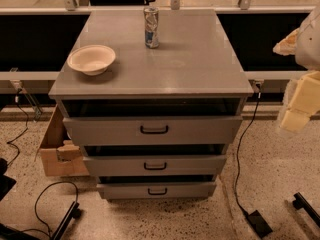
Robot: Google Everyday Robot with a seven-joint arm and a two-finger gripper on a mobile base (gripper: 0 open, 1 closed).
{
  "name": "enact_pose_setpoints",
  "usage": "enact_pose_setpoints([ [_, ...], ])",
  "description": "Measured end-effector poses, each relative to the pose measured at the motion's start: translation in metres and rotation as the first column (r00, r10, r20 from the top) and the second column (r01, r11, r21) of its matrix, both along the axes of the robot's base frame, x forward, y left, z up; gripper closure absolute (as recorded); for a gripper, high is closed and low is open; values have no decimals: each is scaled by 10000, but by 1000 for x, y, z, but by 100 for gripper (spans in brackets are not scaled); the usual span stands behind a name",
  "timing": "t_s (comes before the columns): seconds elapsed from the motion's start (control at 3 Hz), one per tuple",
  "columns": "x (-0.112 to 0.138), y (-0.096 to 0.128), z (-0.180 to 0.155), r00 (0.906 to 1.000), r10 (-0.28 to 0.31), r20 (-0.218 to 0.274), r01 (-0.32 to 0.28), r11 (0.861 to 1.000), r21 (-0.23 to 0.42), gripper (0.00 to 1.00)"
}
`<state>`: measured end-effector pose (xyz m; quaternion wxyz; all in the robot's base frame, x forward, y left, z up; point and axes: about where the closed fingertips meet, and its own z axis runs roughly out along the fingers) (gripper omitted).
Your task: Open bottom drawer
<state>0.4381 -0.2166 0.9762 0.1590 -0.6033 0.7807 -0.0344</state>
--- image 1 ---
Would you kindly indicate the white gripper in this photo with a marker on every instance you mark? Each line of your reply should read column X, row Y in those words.
column 309, row 47

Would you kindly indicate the grey bottom drawer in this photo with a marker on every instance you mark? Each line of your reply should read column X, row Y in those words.
column 156, row 190

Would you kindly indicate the grey drawer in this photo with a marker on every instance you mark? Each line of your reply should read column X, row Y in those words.
column 156, row 190
column 158, row 165
column 176, row 130

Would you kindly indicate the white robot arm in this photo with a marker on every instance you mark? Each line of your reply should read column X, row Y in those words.
column 304, row 44

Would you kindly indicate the grey top drawer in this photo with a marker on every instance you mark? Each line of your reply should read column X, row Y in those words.
column 176, row 130

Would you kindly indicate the grey drawer cabinet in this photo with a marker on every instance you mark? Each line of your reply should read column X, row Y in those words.
column 193, row 72

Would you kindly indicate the grey middle drawer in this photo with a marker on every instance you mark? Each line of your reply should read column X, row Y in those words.
column 158, row 165

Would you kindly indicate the black stand leg right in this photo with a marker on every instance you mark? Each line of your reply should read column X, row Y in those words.
column 300, row 202

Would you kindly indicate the black stand leg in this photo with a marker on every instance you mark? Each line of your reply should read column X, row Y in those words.
column 7, row 233
column 300, row 202

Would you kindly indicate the black power adapter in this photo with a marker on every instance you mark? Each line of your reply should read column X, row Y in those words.
column 259, row 224

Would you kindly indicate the crushed silver blue can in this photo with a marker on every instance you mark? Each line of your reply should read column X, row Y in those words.
column 151, row 27

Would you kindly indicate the white paper bowl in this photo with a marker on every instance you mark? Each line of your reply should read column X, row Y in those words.
column 91, row 60

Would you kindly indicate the brown cardboard box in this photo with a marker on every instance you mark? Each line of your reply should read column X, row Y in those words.
column 59, row 156

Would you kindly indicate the black stand leg left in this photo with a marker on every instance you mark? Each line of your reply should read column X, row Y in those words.
column 7, row 233

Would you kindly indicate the black object left edge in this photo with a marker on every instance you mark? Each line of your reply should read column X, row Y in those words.
column 6, row 183

